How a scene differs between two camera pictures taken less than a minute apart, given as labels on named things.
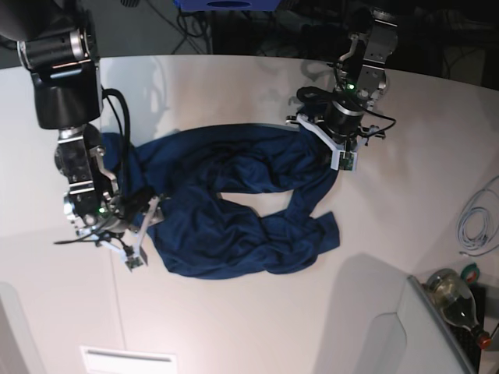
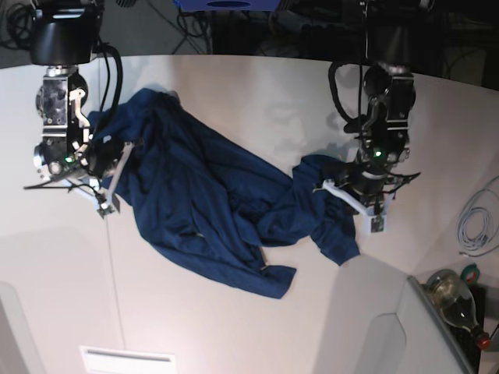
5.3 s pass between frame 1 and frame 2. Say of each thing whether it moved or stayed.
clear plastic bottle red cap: stayed
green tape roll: stayed
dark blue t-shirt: moved
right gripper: moved
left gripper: moved
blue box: stayed
